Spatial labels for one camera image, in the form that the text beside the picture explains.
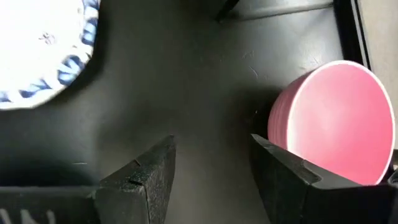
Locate pink bowl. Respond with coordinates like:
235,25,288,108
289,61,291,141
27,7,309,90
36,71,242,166
267,60,396,187

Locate black table mat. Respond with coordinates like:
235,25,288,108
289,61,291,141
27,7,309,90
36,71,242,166
0,0,368,224

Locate blue patterned paper plate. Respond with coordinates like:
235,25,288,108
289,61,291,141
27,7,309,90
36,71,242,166
0,0,101,111

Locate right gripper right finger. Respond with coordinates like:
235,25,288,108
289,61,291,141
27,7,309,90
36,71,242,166
250,133,363,224

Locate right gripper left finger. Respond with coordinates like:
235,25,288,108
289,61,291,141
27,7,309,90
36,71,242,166
94,134,177,224

